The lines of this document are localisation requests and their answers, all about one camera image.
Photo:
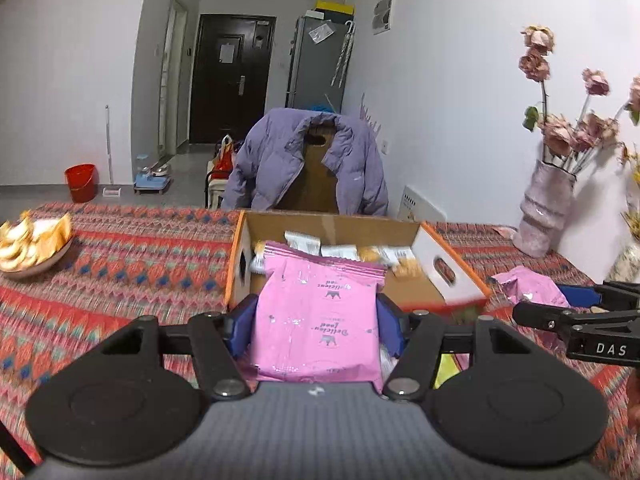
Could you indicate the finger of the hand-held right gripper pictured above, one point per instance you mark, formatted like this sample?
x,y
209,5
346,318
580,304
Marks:
x,y
620,296
575,321

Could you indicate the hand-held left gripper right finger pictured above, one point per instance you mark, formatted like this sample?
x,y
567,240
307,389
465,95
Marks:
x,y
392,330

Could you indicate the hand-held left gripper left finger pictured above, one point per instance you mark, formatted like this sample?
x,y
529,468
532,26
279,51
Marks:
x,y
240,330

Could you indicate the pink snack packet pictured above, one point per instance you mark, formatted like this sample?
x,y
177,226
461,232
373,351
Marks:
x,y
530,285
315,320

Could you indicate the green snack packet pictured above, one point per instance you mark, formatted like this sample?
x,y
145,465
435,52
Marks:
x,y
445,372

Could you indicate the red cardboard box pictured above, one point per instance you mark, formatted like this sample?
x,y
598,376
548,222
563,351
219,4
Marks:
x,y
350,230

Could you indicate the pile of white snack packets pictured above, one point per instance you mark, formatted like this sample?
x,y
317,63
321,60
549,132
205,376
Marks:
x,y
302,241

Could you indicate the white floral vase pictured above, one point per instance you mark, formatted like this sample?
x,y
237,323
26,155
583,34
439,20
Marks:
x,y
627,262

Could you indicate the yellow flower branches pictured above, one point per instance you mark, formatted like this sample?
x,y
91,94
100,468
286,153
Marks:
x,y
634,220

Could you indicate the pink ribbed vase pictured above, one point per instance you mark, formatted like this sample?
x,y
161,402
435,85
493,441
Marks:
x,y
542,210

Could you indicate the red patterned tablecloth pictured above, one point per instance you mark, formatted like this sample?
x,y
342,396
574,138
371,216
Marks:
x,y
125,270

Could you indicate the white plastic stool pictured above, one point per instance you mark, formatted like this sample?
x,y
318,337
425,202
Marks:
x,y
217,190

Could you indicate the wooden chair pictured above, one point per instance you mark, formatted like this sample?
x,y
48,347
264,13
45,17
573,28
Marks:
x,y
310,175

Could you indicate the red bag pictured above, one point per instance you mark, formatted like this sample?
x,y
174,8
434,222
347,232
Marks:
x,y
225,160

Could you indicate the purple puffer jacket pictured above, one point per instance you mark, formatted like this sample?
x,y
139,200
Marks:
x,y
265,160

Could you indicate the dried pink roses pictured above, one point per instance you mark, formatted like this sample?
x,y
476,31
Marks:
x,y
555,132

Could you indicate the blue pet feeder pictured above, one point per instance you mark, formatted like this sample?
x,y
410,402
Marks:
x,y
150,177

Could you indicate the bowl of chips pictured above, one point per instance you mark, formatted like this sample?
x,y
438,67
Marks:
x,y
55,260

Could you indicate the red plastic bucket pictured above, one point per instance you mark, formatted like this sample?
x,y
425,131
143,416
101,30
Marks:
x,y
80,185

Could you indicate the white mop pole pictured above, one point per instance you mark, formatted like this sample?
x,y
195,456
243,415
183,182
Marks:
x,y
108,145

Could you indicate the dark entrance door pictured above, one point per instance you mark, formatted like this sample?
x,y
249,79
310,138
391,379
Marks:
x,y
210,100

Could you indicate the white glass door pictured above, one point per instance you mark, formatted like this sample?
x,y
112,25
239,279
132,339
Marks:
x,y
172,75

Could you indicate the grey refrigerator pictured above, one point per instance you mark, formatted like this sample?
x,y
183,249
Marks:
x,y
310,70

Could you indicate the white door notice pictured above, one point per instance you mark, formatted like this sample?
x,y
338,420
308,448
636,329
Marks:
x,y
227,53

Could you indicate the white umbrella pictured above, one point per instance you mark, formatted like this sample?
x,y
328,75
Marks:
x,y
344,55

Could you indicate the clear plastic bag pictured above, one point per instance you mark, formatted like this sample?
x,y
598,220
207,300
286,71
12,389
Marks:
x,y
321,32

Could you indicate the yellow black box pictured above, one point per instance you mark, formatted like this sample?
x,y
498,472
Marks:
x,y
335,7

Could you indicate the wall poster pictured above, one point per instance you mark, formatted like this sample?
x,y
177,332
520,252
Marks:
x,y
384,12

